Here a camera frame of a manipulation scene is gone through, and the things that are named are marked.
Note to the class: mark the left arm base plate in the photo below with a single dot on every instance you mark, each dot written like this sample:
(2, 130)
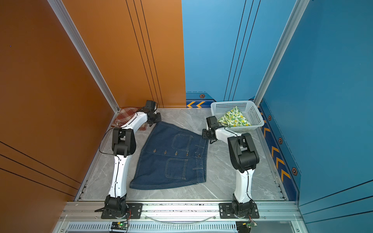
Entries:
(131, 210)

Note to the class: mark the aluminium front rail frame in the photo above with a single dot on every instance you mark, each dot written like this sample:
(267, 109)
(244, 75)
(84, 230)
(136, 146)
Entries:
(181, 217)

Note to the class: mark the dark blue denim skirt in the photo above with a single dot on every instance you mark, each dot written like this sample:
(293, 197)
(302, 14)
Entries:
(171, 157)

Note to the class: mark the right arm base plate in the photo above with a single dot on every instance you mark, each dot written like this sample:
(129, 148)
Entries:
(228, 211)

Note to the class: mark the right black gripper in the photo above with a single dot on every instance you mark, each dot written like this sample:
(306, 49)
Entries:
(204, 130)

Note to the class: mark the white plastic laundry basket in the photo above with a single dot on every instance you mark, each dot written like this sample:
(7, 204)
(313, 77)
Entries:
(248, 108)

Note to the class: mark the right aluminium corner post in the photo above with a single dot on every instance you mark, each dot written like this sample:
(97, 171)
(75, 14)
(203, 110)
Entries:
(288, 32)

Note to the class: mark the lemon print skirt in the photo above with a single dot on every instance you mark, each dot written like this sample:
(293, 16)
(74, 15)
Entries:
(234, 118)

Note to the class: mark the right green circuit board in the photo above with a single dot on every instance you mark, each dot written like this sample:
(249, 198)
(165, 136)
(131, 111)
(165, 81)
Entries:
(244, 227)

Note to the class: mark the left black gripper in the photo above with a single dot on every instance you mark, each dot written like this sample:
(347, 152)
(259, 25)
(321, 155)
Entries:
(159, 118)

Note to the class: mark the aluminium corner post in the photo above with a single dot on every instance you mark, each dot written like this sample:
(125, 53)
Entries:
(288, 32)
(66, 21)

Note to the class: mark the green circuit board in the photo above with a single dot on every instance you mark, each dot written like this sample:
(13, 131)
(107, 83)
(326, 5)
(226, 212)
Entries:
(244, 227)
(119, 227)

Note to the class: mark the left green circuit board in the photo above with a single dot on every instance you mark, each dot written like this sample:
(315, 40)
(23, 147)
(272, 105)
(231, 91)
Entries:
(119, 227)

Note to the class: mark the red plaid skirt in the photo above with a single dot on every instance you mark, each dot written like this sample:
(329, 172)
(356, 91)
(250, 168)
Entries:
(124, 116)

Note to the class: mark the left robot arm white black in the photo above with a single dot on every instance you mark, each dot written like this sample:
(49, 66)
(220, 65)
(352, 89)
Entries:
(123, 147)

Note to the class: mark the left aluminium corner post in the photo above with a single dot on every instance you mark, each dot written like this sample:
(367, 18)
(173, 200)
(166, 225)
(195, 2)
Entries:
(66, 21)

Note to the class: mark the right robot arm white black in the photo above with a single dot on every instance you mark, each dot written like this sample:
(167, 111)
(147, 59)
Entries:
(244, 159)

